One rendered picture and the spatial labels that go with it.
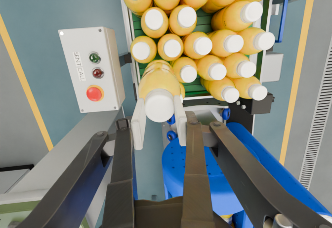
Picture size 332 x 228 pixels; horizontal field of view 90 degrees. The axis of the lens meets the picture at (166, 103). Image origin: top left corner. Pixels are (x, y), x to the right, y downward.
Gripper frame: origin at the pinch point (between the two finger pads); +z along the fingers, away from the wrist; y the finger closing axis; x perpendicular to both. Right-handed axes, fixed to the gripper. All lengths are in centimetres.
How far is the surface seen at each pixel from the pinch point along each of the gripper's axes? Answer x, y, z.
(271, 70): -6, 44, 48
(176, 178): -24.9, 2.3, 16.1
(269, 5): 15, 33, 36
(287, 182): -66, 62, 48
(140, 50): 6.5, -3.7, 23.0
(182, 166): -24.9, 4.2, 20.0
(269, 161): -66, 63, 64
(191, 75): -0.1, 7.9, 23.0
